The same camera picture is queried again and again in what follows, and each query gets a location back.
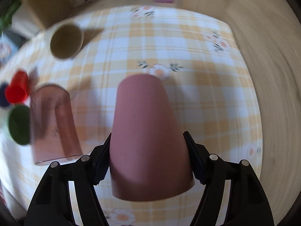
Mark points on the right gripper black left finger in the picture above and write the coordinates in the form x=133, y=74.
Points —
x=51, y=203

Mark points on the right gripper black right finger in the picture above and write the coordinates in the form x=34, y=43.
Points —
x=230, y=189

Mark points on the dusty rose opaque cup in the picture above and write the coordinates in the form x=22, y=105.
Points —
x=149, y=158

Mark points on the transparent pink plastic cup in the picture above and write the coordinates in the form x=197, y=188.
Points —
x=52, y=129

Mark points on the sage green cup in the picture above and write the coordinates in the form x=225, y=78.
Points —
x=19, y=124

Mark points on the blue plastic cup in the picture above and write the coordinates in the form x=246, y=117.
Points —
x=3, y=101

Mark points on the red plastic cup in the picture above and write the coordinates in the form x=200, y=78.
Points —
x=18, y=89

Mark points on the cream beige cup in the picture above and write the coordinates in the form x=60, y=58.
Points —
x=64, y=41

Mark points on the yellow plaid floral tablecloth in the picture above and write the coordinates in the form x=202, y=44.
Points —
x=194, y=55

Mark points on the wooden shelf cabinet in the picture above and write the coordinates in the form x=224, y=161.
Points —
x=48, y=12

